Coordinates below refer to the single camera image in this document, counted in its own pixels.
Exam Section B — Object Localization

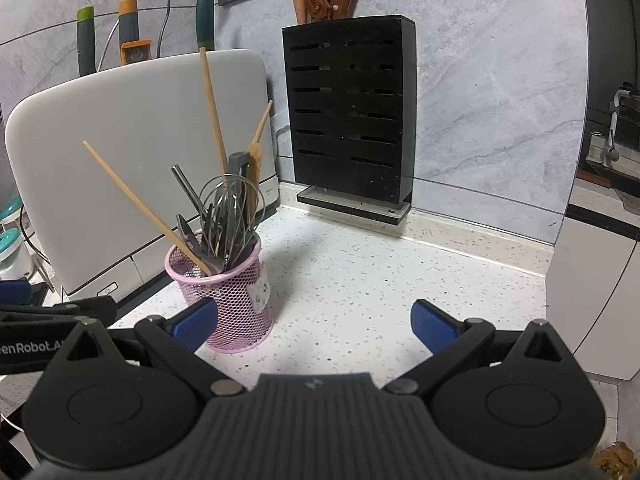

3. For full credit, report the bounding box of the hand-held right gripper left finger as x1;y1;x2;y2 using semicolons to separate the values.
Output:
42;296;247;397

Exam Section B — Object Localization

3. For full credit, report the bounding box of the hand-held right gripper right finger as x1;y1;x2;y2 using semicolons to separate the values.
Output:
385;299;586;396

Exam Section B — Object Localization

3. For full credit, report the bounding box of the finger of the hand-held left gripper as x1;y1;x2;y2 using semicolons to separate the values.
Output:
0;296;118;331
0;279;33;303

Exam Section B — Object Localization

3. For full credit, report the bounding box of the pink mesh utensil holder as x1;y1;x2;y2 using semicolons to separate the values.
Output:
164;229;275;356

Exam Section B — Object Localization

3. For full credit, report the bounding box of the fork with wooden handle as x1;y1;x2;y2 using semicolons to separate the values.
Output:
82;140;214;278

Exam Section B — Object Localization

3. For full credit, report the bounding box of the steel spoon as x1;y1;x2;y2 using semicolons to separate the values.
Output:
170;164;205;216

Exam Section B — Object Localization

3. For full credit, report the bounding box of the steel whisk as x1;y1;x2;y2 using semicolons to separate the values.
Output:
199;174;267;261

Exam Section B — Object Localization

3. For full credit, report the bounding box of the dark grey peeler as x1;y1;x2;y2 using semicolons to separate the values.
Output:
227;151;251;183

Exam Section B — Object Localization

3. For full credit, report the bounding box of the wooden spatula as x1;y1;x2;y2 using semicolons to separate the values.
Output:
246;141;264;226

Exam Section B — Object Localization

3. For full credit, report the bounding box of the teal lidded container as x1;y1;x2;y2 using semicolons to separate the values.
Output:
0;196;24;226
0;227;22;267

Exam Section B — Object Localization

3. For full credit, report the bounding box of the white cabinet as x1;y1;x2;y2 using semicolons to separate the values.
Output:
545;200;640;382

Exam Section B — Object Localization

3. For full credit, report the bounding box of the white countertop appliance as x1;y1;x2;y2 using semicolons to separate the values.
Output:
4;48;281;302

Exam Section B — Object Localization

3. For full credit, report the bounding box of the black knife block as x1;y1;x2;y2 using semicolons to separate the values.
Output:
281;13;417;227

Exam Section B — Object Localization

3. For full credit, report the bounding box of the steel ladle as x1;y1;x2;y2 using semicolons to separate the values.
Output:
602;130;620;167

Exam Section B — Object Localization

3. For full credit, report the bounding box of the small orange kitchen gadget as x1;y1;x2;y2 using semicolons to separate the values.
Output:
119;38;152;67

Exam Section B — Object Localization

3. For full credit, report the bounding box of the grey utensil handle green cap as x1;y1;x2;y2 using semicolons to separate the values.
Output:
75;6;97;77

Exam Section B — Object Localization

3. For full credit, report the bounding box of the steel cooker with white handle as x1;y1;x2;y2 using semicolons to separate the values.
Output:
607;81;640;136

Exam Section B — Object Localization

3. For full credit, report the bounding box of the grey utensil handle orange cap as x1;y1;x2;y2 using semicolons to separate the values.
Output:
117;0;139;45

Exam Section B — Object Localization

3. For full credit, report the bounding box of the black cable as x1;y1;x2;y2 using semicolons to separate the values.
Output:
156;0;176;59

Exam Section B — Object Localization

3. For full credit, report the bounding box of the teal utensil handle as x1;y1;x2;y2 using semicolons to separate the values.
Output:
195;0;217;52

